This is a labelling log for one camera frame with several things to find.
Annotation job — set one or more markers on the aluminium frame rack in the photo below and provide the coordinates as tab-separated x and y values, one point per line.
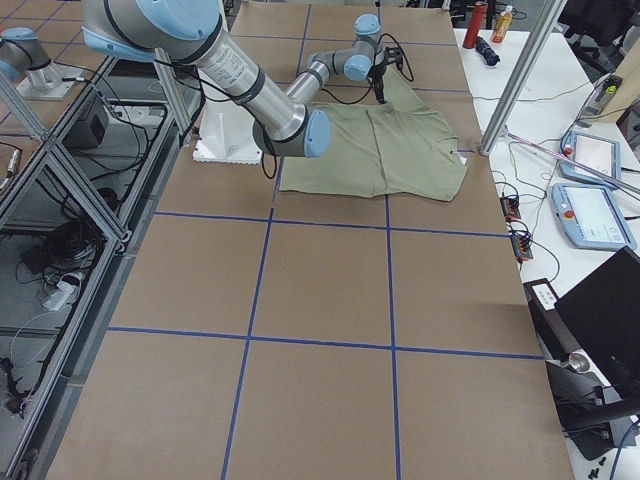
78	207

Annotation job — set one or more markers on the teach pendant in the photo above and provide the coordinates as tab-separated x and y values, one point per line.
595	152
590	217

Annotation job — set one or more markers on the black box with label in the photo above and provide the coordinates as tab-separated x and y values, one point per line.
554	335

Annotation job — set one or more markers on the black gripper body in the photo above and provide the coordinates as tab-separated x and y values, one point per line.
378	79

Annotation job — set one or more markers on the upper teach pendant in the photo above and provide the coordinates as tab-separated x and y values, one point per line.
595	152

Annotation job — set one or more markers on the dark folded umbrella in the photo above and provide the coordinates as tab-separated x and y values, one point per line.
484	49

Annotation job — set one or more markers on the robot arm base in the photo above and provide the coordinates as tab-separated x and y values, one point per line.
25	61

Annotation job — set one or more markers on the orange circuit board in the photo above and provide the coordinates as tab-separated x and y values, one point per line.
521	242
510	208

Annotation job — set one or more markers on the orange circuit board lower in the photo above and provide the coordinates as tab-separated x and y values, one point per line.
521	242

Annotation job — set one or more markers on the aluminium frame post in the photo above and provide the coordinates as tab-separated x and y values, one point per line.
525	63

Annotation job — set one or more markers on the orange circuit board upper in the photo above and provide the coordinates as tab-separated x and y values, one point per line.
510	208

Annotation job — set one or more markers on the white central pedestal base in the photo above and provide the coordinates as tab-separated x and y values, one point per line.
226	129

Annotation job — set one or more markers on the black camera stand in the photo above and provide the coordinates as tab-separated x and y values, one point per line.
595	417

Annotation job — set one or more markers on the black laptop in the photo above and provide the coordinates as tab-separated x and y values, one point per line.
602	314

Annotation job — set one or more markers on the olive green long-sleeve shirt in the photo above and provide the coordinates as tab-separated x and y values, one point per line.
401	146

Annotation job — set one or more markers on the orange drink bottle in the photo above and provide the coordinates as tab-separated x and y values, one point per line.
502	25

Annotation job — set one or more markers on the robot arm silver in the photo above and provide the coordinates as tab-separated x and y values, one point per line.
191	33

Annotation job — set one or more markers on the white power strip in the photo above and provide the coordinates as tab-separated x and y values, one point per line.
60	295

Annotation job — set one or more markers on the red bottle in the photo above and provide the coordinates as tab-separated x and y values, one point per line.
477	18

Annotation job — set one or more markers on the lower teach pendant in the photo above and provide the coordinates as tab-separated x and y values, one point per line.
590	217

